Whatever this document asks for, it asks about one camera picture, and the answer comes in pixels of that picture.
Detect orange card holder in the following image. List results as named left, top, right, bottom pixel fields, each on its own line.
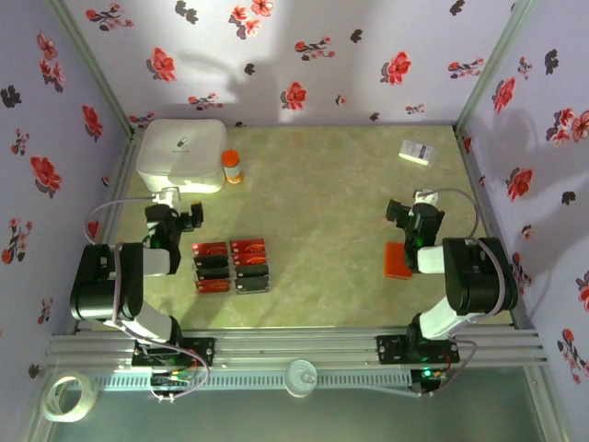
left=382, top=241, right=413, bottom=281

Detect black VIP card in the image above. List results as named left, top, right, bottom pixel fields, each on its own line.
left=193, top=254, right=230, bottom=270
left=235, top=276, right=272, bottom=296
left=233, top=263, right=271, bottom=279
left=194, top=267, right=231, bottom=282

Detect red and black packets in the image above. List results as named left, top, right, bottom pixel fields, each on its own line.
left=191, top=237, right=273, bottom=297

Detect orange pill bottle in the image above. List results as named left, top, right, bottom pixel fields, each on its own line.
left=221, top=149, right=245, bottom=185

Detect small white box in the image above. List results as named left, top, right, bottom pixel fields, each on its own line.
left=398, top=139, right=437, bottom=168

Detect white medicine case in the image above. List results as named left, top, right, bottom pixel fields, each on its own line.
left=136, top=118, right=228, bottom=194

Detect small controller circuit board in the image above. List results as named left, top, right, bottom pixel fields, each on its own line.
left=411, top=366, right=448, bottom=398
left=150, top=370, right=193, bottom=389

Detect clear tape roll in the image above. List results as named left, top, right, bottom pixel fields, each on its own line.
left=40, top=371, right=99, bottom=424

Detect grey right arm cable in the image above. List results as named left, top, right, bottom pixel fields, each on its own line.
left=416, top=187, right=510, bottom=400

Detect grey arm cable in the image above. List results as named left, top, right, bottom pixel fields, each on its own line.
left=85, top=195, right=211, bottom=402
left=416, top=187, right=510, bottom=400

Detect aluminium side rail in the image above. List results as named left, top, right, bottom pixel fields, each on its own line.
left=454, top=126, right=537, bottom=331
left=71, top=131, right=140, bottom=333

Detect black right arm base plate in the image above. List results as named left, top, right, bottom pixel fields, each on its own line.
left=375, top=334, right=461, bottom=366

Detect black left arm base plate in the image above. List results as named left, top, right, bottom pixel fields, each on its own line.
left=131, top=336, right=216, bottom=368

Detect grey left arm cable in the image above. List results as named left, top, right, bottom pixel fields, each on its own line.
left=85, top=195, right=211, bottom=402

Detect aluminium front rail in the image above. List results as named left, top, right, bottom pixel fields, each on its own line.
left=45, top=327, right=549, bottom=370

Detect grey slotted cable duct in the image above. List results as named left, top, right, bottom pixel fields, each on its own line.
left=94, top=370, right=413, bottom=393

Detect aluminium corner post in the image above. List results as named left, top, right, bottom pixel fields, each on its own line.
left=454, top=0, right=540, bottom=134
left=43, top=0, right=135, bottom=135

